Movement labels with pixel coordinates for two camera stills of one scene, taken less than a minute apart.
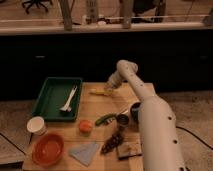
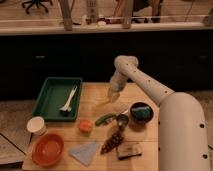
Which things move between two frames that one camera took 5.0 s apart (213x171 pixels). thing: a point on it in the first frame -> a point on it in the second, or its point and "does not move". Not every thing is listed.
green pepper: x=100 y=120 does not move
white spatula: x=67 y=107 does not move
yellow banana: x=100 y=92 -> x=101 y=102
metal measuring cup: x=123 y=119 does not move
